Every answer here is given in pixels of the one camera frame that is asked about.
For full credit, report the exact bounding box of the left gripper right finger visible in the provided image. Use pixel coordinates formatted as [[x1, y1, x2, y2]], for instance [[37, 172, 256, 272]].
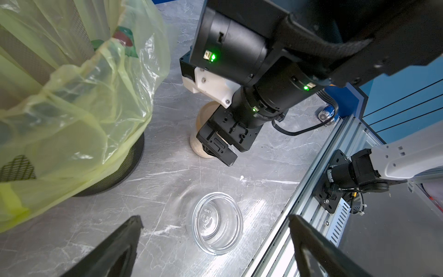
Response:
[[288, 215, 371, 277]]

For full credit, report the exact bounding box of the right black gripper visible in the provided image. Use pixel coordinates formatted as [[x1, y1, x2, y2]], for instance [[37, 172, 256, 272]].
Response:
[[200, 87, 288, 166]]

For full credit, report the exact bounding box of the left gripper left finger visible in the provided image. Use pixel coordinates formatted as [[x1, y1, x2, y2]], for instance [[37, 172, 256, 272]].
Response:
[[62, 215, 143, 277]]

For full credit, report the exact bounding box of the green mesh trash bin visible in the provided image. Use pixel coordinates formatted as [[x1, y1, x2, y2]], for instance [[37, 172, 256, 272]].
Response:
[[0, 0, 145, 197]]

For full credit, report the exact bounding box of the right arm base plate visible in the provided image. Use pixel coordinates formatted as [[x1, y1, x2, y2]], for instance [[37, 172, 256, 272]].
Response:
[[312, 150, 350, 214]]

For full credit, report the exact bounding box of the yellow-green plastic bin liner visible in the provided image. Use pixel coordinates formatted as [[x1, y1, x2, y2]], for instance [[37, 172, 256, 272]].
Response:
[[0, 0, 172, 233]]

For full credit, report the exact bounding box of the blue silver can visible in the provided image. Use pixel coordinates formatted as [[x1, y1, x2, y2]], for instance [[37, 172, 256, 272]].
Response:
[[317, 105, 339, 125]]

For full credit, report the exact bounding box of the aluminium front rail frame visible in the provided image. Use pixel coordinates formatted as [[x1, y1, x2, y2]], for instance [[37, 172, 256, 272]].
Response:
[[242, 115, 443, 277]]

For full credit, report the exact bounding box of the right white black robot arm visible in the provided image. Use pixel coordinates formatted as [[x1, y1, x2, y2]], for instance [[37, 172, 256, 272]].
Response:
[[182, 1, 443, 166]]

